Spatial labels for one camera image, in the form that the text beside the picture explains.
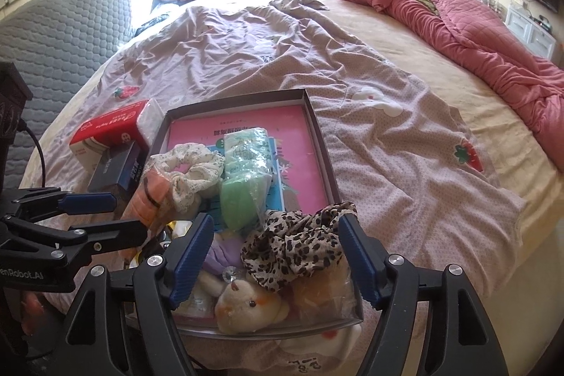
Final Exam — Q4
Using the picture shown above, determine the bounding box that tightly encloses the yellow black snack packet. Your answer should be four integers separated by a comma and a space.
151, 220, 192, 255

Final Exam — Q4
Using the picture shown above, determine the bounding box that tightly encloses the pink face masks pack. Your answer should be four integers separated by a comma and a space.
119, 167, 172, 263

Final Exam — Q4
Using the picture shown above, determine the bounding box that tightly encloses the plush bear toy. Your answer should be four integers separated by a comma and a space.
198, 270, 290, 335

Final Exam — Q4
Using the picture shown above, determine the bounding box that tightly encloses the leopard print scrunchie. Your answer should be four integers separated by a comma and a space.
241, 201, 357, 292

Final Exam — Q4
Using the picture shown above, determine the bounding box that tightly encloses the green sponge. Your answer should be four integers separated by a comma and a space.
220, 174, 272, 232

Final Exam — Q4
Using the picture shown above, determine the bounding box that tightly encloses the white floral scrunchie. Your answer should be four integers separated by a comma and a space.
142, 142, 225, 215

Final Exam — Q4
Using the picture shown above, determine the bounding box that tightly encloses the green pattern tissue pack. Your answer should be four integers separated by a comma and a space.
224, 128, 272, 179

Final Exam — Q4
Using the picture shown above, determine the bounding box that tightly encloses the dark blue box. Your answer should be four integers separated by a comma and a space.
87, 141, 146, 204

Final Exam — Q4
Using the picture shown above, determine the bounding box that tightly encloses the dark tray with pink book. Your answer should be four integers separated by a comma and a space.
124, 90, 362, 340

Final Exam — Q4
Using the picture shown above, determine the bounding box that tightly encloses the lilac strawberry bed sheet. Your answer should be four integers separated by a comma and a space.
41, 0, 528, 372

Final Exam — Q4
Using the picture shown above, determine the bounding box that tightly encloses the red white tissue box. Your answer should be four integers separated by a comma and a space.
69, 98, 164, 174

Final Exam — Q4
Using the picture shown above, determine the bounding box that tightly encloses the grey quilted headboard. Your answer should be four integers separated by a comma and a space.
1, 0, 154, 188

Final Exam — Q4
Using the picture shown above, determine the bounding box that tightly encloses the pink quilted blanket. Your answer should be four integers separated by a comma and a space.
344, 0, 563, 168

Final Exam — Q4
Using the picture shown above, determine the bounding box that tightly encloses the white cabinet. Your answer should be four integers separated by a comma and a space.
505, 6, 559, 64

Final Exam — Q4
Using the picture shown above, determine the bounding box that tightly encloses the black cable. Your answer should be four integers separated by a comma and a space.
17, 119, 48, 188

